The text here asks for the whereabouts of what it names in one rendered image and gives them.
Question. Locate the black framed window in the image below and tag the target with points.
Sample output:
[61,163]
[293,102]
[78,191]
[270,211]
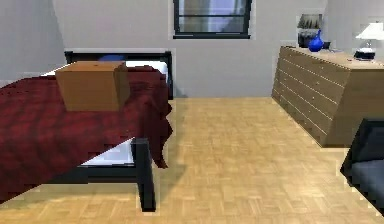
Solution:
[211,18]

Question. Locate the blue pillow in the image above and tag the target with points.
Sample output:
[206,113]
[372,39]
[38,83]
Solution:
[111,57]

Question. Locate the black framed bed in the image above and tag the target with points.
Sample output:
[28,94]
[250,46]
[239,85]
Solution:
[144,173]

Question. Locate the brown cardboard box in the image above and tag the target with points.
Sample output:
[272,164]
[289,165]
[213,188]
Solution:
[90,86]

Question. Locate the dark red blanket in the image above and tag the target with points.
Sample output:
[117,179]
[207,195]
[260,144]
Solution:
[40,133]

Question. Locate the dark grey armchair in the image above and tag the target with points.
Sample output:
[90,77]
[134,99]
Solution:
[366,166]

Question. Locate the framed landscape picture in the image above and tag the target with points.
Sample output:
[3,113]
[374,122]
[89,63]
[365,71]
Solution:
[309,30]

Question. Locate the blue vase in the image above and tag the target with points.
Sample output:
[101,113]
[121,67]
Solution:
[315,44]

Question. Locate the white table lamp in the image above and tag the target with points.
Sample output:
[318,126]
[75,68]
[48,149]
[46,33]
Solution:
[369,36]

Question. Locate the wooden chest of drawers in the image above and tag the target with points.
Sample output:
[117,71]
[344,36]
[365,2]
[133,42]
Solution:
[320,93]

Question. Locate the small black box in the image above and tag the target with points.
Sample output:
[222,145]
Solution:
[326,44]

